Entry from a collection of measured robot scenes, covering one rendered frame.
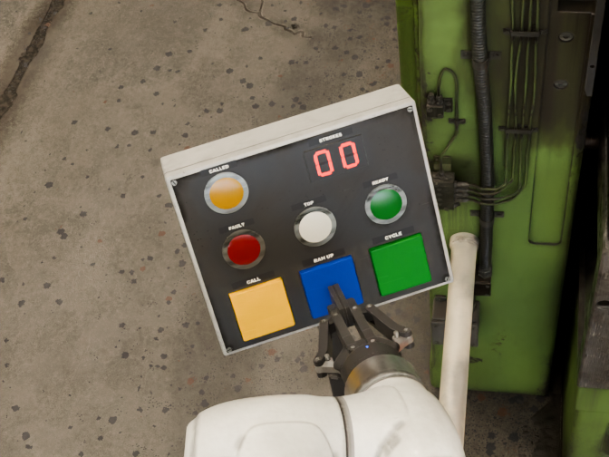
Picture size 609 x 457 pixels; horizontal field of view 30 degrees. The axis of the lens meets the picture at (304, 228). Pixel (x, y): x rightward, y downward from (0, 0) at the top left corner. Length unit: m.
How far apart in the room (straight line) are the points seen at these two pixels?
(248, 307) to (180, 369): 1.16
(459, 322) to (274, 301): 0.49
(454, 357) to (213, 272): 0.54
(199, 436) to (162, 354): 1.56
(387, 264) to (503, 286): 0.65
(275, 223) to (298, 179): 0.07
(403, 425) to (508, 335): 1.18
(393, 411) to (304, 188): 0.41
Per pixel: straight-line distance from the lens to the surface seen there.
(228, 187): 1.47
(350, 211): 1.52
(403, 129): 1.50
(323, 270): 1.54
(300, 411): 1.18
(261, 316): 1.56
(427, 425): 1.18
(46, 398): 2.75
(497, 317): 2.29
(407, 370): 1.30
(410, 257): 1.57
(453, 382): 1.89
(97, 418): 2.69
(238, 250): 1.51
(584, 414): 2.22
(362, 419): 1.19
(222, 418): 1.17
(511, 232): 2.03
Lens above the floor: 2.34
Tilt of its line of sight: 56 degrees down
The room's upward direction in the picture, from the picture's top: 11 degrees counter-clockwise
